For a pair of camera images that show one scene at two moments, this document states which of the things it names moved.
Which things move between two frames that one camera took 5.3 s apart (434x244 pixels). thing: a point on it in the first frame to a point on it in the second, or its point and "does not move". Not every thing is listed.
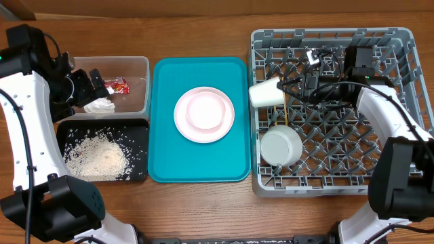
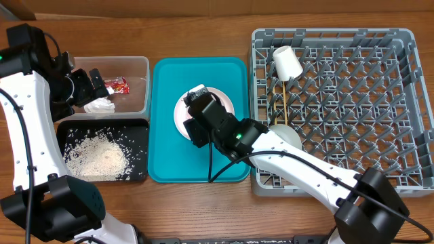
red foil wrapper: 119,85 does not move
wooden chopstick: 285,109 does not move
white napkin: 102,105 does not move
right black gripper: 308,85 to 194,136
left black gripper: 87,91 does not move
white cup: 266,93 to 286,64
